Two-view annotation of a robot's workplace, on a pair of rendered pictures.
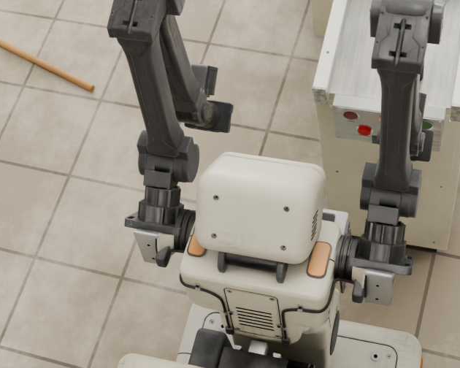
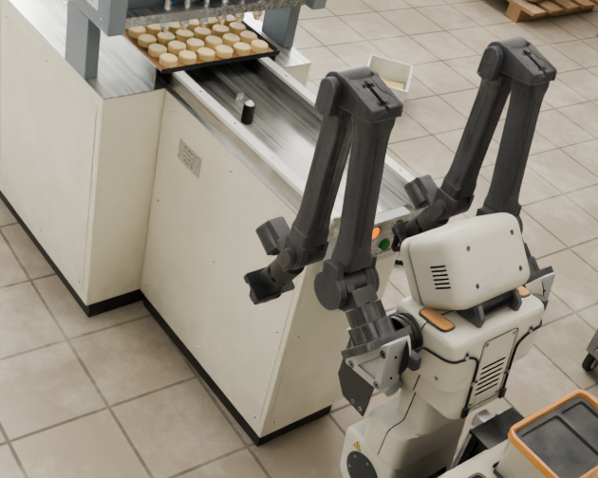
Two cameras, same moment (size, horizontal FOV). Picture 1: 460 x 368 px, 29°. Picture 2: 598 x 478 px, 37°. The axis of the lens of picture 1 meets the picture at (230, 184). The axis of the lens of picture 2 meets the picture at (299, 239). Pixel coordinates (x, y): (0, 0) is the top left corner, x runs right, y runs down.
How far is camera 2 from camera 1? 164 cm
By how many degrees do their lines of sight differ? 52
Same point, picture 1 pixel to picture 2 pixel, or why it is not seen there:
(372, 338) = not seen: hidden behind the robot
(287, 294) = (527, 316)
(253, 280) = (502, 319)
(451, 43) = not seen: hidden behind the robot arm
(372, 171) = (491, 210)
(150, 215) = (383, 327)
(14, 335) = not seen: outside the picture
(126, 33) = (384, 113)
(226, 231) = (484, 276)
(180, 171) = (374, 280)
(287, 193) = (506, 220)
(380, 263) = (537, 272)
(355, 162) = (318, 314)
